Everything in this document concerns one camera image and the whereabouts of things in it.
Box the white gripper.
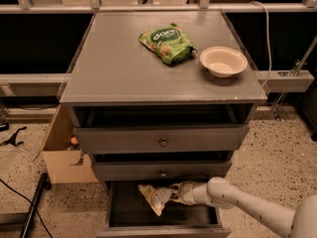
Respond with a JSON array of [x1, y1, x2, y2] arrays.
[[169, 181, 209, 205]]

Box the brown chip bag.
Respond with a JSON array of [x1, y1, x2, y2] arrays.
[[138, 184, 176, 216]]

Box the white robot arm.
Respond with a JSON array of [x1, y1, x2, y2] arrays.
[[171, 178, 317, 238]]

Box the grey middle drawer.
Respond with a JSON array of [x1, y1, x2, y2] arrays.
[[92, 160, 232, 180]]

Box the grey drawer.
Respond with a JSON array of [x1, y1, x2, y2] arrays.
[[96, 181, 231, 238], [73, 125, 249, 154], [92, 160, 232, 180]]

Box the grey bottom drawer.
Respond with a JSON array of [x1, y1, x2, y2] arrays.
[[96, 181, 231, 238]]

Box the grey top drawer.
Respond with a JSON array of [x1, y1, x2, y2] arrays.
[[73, 125, 249, 154]]

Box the green snack bag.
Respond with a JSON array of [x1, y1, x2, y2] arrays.
[[139, 23, 197, 65]]

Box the orange ball in box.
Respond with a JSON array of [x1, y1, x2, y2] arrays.
[[70, 137, 78, 146]]

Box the cardboard box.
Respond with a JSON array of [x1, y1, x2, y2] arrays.
[[40, 105, 97, 183]]

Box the black bar on floor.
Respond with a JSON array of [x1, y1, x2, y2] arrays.
[[19, 173, 51, 238]]

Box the white paper bowl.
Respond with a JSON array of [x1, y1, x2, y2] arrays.
[[199, 47, 248, 78]]

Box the black clamp tool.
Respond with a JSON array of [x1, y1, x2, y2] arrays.
[[0, 127, 26, 147]]

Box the metal rail frame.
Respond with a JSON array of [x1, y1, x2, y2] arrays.
[[0, 0, 317, 97]]

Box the black floor cable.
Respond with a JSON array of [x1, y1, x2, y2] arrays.
[[0, 177, 54, 238]]

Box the white hanging cable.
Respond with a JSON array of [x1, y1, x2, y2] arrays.
[[250, 1, 273, 88]]

